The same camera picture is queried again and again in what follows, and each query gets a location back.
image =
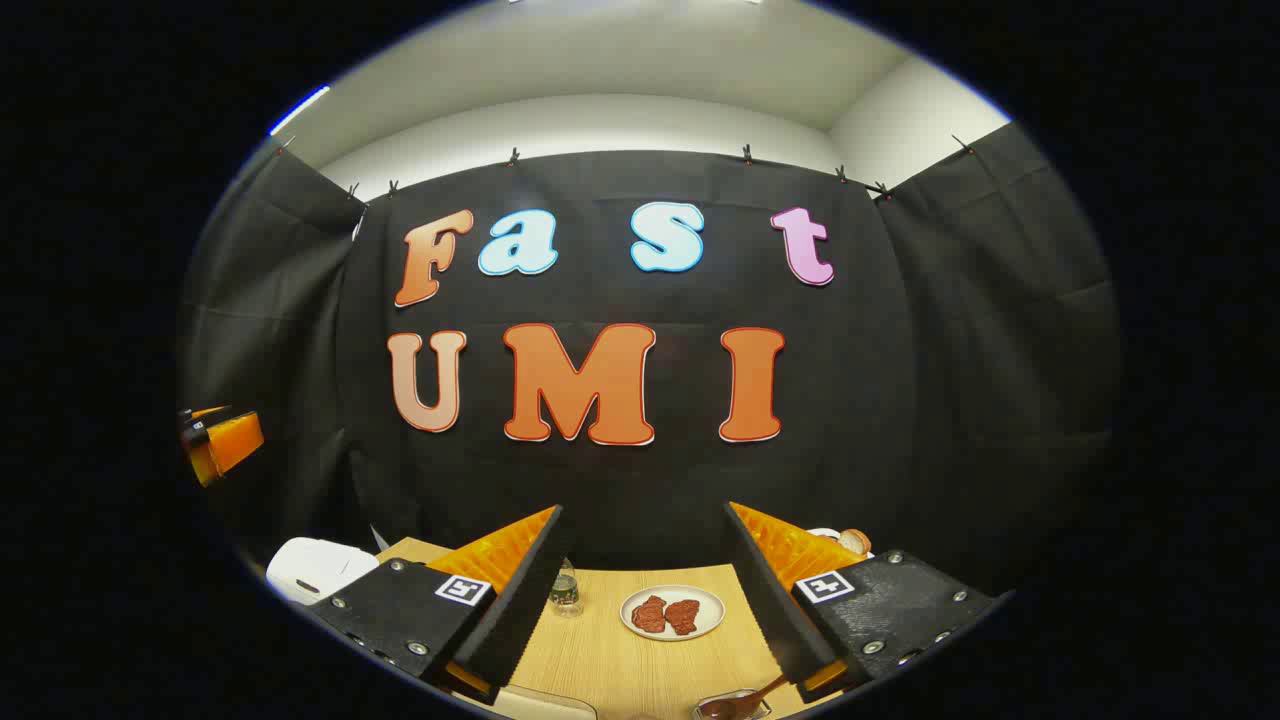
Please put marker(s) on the white rice cooker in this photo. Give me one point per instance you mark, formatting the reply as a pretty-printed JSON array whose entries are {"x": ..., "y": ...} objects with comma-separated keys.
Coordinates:
[{"x": 315, "y": 570}]

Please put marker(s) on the toast bread slice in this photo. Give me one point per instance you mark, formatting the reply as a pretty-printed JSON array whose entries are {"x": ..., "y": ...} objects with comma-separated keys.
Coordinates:
[{"x": 855, "y": 541}]

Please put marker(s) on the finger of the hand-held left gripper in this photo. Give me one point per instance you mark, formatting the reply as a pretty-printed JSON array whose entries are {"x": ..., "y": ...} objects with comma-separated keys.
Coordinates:
[
  {"x": 195, "y": 430},
  {"x": 230, "y": 445}
]

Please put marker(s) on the clear chopstick holder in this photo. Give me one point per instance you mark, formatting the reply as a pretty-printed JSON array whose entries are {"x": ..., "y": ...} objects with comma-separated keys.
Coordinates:
[{"x": 755, "y": 708}]

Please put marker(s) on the red meat piece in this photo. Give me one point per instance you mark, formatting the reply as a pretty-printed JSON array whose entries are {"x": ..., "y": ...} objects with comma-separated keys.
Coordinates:
[
  {"x": 650, "y": 613},
  {"x": 683, "y": 616}
]

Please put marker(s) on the white round plate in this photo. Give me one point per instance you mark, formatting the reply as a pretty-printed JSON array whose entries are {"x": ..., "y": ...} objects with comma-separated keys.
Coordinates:
[{"x": 705, "y": 605}]

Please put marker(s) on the clear plastic water bottle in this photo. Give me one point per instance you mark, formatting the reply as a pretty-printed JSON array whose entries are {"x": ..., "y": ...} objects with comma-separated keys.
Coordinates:
[{"x": 566, "y": 575}]

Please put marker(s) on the small clear glass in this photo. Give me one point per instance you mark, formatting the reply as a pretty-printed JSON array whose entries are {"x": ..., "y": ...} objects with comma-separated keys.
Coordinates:
[{"x": 566, "y": 605}]

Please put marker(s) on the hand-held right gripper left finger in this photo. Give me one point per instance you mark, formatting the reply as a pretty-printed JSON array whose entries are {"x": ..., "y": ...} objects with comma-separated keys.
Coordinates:
[{"x": 520, "y": 600}]

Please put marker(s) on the brown wooden spoon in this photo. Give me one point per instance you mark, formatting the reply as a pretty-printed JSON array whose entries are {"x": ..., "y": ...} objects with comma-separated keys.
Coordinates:
[{"x": 735, "y": 705}]

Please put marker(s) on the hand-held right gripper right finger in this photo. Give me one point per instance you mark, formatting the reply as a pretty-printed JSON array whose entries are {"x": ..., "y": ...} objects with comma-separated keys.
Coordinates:
[{"x": 775, "y": 610}]

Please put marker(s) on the white container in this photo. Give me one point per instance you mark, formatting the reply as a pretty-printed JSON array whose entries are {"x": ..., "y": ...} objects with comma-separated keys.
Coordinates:
[{"x": 545, "y": 706}]

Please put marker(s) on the black backdrop cloth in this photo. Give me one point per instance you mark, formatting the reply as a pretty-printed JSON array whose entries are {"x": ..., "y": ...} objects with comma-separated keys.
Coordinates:
[{"x": 900, "y": 400}]

